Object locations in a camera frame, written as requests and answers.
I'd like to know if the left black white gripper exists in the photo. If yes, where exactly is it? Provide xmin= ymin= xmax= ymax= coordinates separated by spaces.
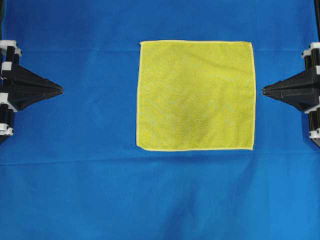
xmin=0 ymin=40 xmax=63 ymax=136

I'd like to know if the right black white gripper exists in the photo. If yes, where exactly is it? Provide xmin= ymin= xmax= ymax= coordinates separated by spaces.
xmin=262 ymin=42 xmax=320 ymax=138

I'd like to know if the blue table cloth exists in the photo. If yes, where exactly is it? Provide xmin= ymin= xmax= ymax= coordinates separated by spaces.
xmin=0 ymin=0 xmax=320 ymax=240

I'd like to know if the yellow-green microfiber towel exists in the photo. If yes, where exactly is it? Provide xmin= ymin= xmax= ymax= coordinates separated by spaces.
xmin=136 ymin=40 xmax=257 ymax=152

